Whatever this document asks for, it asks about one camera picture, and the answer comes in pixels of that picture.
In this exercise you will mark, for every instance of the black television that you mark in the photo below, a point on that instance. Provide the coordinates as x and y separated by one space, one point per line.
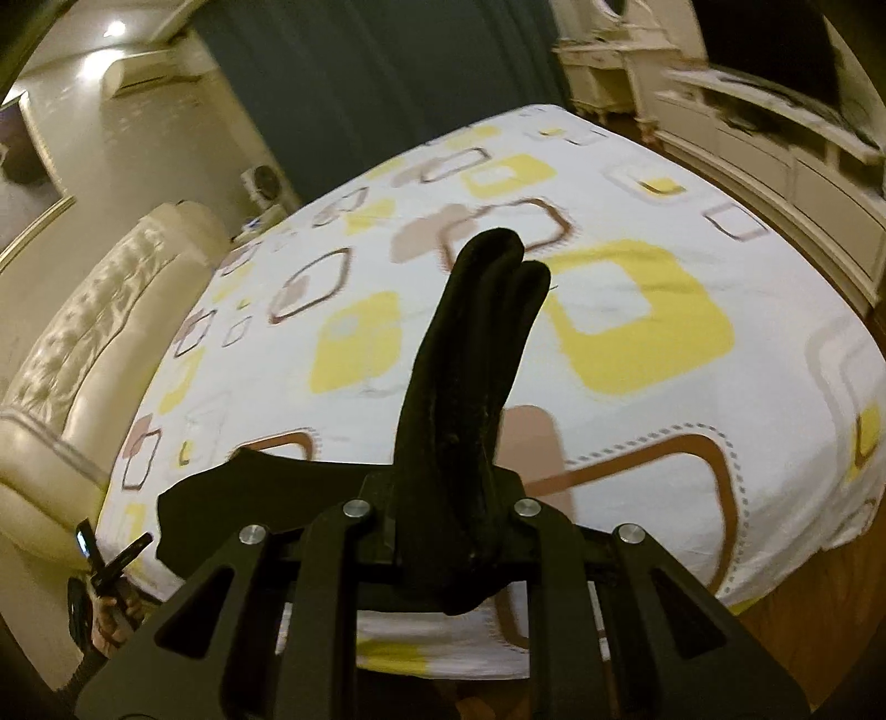
768 41

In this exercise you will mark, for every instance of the person's left hand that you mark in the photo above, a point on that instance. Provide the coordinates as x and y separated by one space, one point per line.
114 619

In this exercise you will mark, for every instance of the ceiling spotlight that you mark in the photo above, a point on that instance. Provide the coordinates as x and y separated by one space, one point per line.
115 28

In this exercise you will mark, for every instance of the cream vanity dresser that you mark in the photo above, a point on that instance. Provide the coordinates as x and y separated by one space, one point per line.
602 62

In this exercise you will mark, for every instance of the black pants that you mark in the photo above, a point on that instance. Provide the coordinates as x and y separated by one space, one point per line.
471 346

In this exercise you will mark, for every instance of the cream tufted headboard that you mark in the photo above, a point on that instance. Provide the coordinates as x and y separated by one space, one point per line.
69 360

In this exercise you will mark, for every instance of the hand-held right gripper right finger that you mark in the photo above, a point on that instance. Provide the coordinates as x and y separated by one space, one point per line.
516 526

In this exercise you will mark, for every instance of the dark teal curtain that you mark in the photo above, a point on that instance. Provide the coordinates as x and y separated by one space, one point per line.
360 83

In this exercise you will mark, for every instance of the small white fan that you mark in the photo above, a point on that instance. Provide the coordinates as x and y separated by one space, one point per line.
263 183

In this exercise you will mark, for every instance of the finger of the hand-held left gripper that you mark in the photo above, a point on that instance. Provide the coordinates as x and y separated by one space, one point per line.
128 557

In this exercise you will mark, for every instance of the bed with printed sheet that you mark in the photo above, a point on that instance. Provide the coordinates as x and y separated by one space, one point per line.
623 208

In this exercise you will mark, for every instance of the cream television cabinet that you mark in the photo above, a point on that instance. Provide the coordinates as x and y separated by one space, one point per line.
775 159

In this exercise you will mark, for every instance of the white wall air conditioner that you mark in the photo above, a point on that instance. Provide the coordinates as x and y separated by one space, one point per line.
152 73

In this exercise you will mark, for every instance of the framed wall picture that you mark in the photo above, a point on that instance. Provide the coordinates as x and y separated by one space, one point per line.
24 173

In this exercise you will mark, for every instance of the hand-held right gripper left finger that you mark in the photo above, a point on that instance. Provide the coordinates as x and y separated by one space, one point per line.
374 516

